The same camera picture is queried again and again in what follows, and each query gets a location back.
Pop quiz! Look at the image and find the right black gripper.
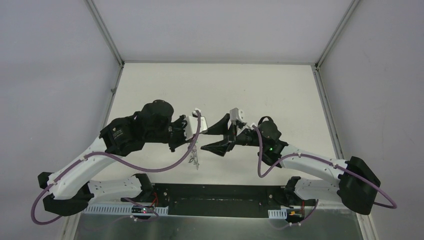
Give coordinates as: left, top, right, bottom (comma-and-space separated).
200, 114, 266, 157

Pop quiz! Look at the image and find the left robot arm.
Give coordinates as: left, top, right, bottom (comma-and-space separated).
37, 100, 207, 217

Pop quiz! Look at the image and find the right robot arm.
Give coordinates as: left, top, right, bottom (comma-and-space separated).
201, 113, 381, 215

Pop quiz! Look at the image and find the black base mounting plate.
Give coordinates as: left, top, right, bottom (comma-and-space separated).
120, 182, 317, 219

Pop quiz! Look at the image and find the left controller board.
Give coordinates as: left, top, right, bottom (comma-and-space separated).
131, 205, 154, 214

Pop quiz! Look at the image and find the controller board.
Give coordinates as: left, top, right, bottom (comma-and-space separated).
286, 209, 305, 222
131, 205, 154, 214

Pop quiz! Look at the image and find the right controller board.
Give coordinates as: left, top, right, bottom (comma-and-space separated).
286, 209, 305, 222

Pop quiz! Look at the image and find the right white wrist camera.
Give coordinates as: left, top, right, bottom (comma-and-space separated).
229, 107, 254, 130

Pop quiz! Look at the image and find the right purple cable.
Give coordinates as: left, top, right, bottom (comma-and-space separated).
251, 124, 398, 210

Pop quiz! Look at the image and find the purple cable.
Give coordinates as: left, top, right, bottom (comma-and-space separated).
30, 110, 202, 226
251, 124, 398, 210

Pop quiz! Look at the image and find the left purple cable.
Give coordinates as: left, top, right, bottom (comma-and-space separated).
30, 110, 202, 226

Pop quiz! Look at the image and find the aluminium frame rail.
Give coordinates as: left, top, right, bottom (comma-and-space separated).
61, 199, 375, 240

